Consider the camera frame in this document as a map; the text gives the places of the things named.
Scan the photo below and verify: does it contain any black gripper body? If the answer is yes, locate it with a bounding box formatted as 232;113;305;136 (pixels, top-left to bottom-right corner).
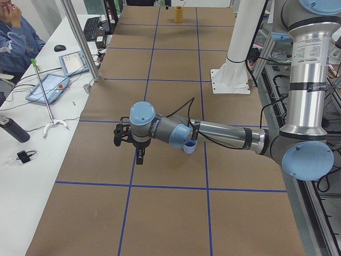
133;140;151;150

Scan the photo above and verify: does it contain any blue plastic cup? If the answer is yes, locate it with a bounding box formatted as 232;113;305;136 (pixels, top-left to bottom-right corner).
183;140;197;155

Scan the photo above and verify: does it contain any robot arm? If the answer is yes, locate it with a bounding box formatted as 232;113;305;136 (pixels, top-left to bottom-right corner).
129;1;340;181

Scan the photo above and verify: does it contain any yellow-brown cylindrical cup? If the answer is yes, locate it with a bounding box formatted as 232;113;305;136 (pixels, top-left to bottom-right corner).
174;6;183;23

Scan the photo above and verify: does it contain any small metal cylinder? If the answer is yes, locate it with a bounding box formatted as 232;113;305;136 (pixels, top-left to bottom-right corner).
83;84;91;94

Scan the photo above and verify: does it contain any near teach pendant tablet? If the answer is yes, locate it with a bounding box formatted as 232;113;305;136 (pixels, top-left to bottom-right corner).
25;74;70;105

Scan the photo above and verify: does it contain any teach pendant tablet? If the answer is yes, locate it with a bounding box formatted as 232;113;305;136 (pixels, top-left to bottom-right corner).
59;51;89;77
25;74;70;105

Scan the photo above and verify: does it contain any far teach pendant tablet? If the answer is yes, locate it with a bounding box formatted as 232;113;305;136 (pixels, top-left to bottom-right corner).
59;51;89;77

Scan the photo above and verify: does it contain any white central pillar with base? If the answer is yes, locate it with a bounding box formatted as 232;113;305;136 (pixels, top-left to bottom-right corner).
210;0;266;94

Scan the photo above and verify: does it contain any dark water bottle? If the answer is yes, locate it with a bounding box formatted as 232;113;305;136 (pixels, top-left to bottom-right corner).
1;115;30;143

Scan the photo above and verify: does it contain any black computer mouse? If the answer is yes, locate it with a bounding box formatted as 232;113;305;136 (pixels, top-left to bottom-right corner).
54;44;66;52

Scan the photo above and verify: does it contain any black keyboard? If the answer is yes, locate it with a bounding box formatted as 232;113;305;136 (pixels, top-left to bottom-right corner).
83;17;101;42

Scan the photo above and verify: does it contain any reacher grabber stick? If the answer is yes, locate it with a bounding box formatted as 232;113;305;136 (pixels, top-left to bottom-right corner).
30;59;69;139

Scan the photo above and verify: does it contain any person in blue hoodie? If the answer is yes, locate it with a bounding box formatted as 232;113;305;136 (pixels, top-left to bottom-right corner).
1;1;45;83

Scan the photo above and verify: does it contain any small black device with cable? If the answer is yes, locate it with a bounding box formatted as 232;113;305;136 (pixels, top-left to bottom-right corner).
17;150;37;164

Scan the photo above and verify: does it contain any aluminium frame post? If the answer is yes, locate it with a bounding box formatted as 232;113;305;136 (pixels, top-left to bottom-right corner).
60;0;100;82

